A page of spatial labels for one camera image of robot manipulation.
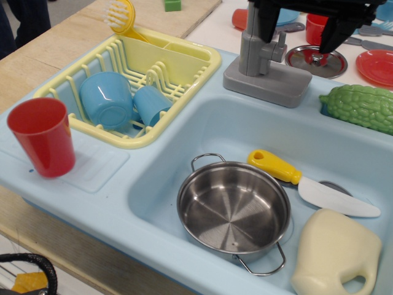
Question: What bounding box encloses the large blue plastic cup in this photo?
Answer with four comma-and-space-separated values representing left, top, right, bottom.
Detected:
79, 72, 134, 130

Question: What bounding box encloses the yellow dish rack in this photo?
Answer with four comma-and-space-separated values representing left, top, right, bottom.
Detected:
33, 28, 221, 149

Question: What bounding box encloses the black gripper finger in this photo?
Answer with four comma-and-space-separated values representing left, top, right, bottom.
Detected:
258, 6, 281, 43
319, 17, 353, 53

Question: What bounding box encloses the grey sink drain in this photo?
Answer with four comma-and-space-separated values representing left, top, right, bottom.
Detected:
319, 181, 352, 197

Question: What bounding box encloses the green toy block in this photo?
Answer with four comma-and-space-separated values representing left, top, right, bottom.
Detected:
164, 0, 182, 12

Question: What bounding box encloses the small blue plastic cup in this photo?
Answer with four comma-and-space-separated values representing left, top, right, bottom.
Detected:
133, 85, 172, 127

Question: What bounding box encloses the yellow handled toy knife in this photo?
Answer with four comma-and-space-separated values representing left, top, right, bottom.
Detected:
247, 149, 381, 218

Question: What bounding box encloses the black cable loop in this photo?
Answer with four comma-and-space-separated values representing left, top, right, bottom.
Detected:
0, 253, 59, 295

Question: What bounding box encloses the light blue toy sink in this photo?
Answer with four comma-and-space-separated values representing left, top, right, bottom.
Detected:
1, 50, 392, 294

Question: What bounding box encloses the grey faucet lever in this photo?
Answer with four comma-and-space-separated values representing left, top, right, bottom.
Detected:
272, 32, 287, 63

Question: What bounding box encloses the cream plastic jug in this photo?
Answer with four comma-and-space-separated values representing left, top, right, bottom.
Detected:
290, 209, 382, 294

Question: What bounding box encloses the red cup lying down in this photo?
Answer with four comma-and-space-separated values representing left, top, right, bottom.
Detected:
232, 9, 248, 30

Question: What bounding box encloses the yellow sponge piece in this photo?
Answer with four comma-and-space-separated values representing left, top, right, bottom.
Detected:
11, 272, 48, 294

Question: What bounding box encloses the red plastic cup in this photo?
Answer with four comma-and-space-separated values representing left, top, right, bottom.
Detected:
7, 97, 76, 178

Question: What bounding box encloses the blue plastic bowl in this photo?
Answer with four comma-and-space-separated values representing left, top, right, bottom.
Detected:
376, 1, 393, 21

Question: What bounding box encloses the blue plastic plate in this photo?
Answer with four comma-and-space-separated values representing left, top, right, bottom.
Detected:
276, 9, 300, 26

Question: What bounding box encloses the steel pot lid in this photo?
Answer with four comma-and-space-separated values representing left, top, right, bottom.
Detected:
285, 45, 348, 79

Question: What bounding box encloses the steel pot with handles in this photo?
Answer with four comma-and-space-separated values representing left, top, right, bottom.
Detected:
177, 154, 291, 277

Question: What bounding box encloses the red cup behind faucet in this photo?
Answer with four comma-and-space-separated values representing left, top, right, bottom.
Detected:
306, 14, 328, 45

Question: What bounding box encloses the yellow dish brush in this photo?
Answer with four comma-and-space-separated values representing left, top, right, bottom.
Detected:
103, 0, 148, 42

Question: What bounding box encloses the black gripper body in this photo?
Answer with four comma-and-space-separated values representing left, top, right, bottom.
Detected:
251, 1, 386, 29

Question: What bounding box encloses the grey toy ladle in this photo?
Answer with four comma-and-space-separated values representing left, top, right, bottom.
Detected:
273, 22, 306, 40

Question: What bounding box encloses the red plastic plate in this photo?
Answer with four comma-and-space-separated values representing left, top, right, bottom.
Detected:
356, 49, 392, 87

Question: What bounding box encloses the grey toy spatula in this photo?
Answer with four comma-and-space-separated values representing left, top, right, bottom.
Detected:
359, 25, 393, 36

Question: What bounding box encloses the green bitter gourd toy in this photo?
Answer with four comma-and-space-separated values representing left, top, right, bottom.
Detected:
319, 85, 392, 135

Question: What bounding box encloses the grey toy faucet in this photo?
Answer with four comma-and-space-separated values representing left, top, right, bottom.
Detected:
223, 3, 312, 108

